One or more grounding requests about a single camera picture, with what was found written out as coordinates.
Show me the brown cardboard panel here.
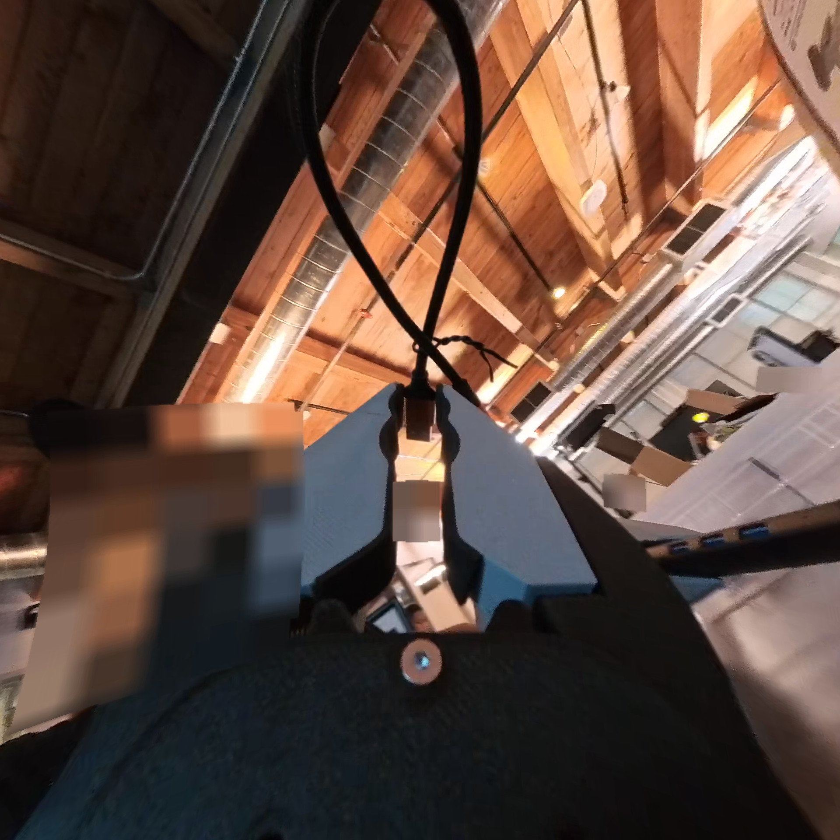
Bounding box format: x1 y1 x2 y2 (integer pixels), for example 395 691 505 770
594 427 693 488

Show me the black cable orange plug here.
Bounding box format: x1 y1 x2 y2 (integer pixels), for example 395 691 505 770
298 0 519 442

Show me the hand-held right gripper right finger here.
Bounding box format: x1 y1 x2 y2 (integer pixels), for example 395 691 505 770
435 385 599 605

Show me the ceiling air vent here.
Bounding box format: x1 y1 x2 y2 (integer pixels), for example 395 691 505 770
661 200 731 260

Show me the instruction sheet on wooden stand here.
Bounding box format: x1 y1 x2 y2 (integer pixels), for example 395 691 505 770
758 0 840 161

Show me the silver ceiling duct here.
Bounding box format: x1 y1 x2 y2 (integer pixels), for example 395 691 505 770
550 261 731 396
223 0 490 403

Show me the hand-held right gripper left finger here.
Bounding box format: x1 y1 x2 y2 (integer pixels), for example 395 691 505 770
303 382 406 614

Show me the printed instruction sheet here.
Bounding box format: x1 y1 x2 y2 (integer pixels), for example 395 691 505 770
764 0 840 93

